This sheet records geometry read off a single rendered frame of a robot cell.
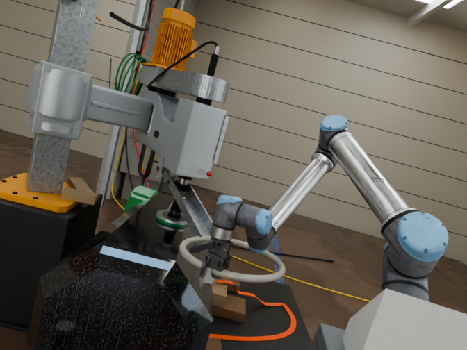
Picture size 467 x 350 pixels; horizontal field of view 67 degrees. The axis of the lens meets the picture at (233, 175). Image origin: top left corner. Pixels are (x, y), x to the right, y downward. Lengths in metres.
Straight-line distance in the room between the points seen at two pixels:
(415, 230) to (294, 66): 5.89
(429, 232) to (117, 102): 1.94
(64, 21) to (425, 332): 2.25
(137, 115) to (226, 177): 4.62
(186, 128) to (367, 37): 5.65
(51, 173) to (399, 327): 2.04
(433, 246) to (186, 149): 1.28
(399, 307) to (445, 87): 6.58
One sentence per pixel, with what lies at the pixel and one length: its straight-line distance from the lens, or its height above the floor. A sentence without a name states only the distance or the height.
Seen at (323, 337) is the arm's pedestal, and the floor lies 0.85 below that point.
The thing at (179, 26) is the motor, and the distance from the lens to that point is 2.63.
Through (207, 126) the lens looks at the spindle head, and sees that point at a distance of 2.00.
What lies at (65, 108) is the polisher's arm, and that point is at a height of 1.33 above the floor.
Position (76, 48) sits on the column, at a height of 1.68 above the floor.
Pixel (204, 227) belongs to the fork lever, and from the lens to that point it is 1.93.
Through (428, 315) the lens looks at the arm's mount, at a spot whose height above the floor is 1.13.
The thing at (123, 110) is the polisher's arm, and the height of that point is 1.39.
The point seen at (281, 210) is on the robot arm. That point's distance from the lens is 1.48.
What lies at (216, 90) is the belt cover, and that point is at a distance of 1.97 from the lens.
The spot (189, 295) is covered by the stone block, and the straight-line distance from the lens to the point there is 1.73.
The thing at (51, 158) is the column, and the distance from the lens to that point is 2.45.
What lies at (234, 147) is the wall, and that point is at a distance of 6.90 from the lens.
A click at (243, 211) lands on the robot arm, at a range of 1.31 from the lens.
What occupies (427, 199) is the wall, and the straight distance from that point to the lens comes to 7.69.
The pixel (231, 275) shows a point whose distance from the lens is 1.43.
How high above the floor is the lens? 1.57
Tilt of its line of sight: 10 degrees down
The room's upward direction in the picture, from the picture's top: 16 degrees clockwise
